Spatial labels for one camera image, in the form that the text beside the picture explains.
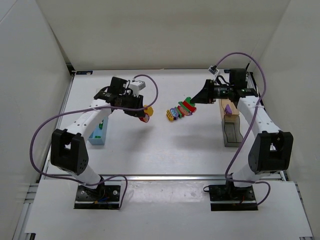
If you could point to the grey translucent container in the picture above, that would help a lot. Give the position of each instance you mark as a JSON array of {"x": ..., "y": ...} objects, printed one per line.
[{"x": 232, "y": 136}]

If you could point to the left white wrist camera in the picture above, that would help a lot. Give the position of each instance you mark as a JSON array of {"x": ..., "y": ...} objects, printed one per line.
[{"x": 136, "y": 86}]

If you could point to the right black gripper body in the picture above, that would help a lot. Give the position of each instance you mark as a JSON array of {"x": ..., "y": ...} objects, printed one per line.
[{"x": 212, "y": 91}]

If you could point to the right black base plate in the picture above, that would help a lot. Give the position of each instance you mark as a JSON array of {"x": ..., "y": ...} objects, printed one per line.
[{"x": 228, "y": 198}]

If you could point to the orange translucent container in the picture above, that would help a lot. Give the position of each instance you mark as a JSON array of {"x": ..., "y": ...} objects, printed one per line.
[{"x": 222, "y": 104}]

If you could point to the yellow purple green lego stack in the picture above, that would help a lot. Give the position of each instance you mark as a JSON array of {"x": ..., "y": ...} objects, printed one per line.
[{"x": 173, "y": 114}]

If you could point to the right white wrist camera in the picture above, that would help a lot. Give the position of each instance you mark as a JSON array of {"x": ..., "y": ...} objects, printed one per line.
[{"x": 213, "y": 70}]

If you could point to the red green lego stack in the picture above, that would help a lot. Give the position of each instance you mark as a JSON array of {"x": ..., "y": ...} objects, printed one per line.
[
  {"x": 186, "y": 108},
  {"x": 97, "y": 133}
]

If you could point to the yellow red flower lego stack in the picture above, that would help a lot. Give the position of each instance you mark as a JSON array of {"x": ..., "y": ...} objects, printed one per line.
[{"x": 148, "y": 112}]

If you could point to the purple lego piece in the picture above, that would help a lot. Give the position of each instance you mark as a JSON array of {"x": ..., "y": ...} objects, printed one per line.
[{"x": 228, "y": 110}]

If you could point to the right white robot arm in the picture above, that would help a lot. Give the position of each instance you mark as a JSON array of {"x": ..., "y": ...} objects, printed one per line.
[{"x": 272, "y": 147}]

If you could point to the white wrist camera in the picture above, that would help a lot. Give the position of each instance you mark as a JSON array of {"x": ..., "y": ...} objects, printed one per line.
[
  {"x": 213, "y": 70},
  {"x": 136, "y": 86}
]

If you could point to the blue container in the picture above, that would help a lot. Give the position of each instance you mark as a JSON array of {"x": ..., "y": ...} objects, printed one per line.
[{"x": 99, "y": 142}]

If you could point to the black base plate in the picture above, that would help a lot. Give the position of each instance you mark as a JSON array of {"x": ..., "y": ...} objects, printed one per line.
[
  {"x": 228, "y": 198},
  {"x": 104, "y": 197}
]

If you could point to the red green top lego stack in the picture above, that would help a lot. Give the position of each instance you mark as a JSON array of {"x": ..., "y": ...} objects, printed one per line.
[{"x": 186, "y": 108}]

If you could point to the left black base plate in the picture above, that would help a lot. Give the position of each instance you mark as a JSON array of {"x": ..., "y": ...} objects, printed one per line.
[{"x": 104, "y": 197}]

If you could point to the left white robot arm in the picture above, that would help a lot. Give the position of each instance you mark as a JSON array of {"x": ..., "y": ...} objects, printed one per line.
[{"x": 68, "y": 146}]

